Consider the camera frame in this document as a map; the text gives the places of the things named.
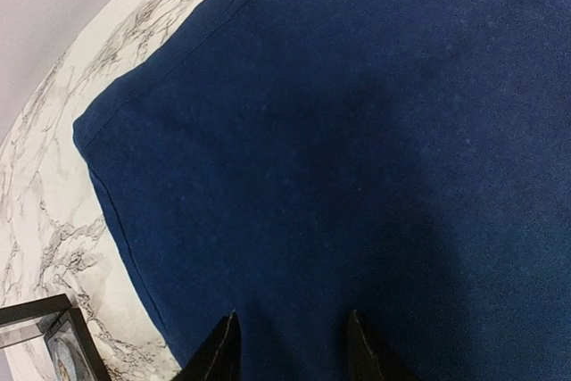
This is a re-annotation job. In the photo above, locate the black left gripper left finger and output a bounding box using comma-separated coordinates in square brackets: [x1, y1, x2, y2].
[172, 311, 242, 381]

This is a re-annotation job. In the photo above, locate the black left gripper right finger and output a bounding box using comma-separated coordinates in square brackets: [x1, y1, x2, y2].
[346, 310, 419, 381]

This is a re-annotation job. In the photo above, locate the black case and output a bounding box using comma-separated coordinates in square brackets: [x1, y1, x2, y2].
[1, 294, 111, 381]

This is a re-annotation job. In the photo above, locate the navy blue printed t-shirt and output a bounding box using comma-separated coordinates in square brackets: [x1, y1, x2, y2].
[73, 0, 570, 380]

